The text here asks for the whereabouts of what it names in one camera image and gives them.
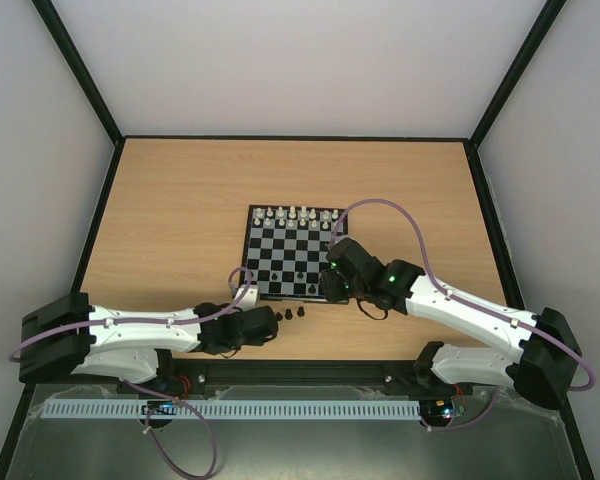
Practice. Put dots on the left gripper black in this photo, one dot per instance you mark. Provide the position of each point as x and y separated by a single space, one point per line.
259 342

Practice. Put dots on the black cage frame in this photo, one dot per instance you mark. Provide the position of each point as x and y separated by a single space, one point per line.
540 28

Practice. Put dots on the light blue cable duct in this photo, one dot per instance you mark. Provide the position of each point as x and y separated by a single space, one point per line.
233 409

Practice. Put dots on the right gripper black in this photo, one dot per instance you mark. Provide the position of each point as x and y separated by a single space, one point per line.
331 286

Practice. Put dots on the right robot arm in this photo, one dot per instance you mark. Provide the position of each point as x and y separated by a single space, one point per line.
533 353

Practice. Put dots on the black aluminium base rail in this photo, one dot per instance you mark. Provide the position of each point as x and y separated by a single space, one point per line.
202 377

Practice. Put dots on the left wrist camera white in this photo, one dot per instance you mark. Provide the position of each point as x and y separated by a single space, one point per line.
246 297

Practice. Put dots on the black and silver chessboard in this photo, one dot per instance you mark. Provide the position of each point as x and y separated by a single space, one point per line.
277 249

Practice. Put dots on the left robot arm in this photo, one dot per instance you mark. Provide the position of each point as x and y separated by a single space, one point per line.
71 336

